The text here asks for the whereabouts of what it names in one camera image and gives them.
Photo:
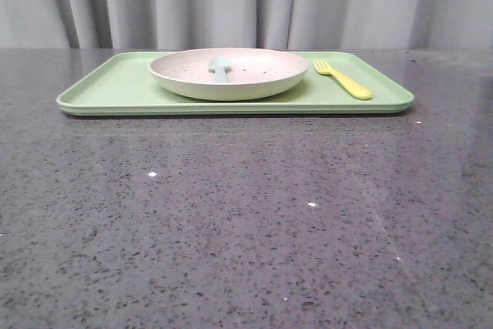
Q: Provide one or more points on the light green plastic tray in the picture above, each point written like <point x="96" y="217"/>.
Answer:
<point x="124" y="86"/>

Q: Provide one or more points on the grey pleated curtain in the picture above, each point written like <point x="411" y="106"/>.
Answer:
<point x="272" y="24"/>

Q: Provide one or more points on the pale pink speckled plate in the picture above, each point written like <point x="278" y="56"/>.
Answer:
<point x="254" y="74"/>

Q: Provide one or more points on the yellow plastic fork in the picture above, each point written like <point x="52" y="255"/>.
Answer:
<point x="354" y="88"/>

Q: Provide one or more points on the light blue plastic spoon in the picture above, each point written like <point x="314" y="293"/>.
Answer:
<point x="219" y="66"/>

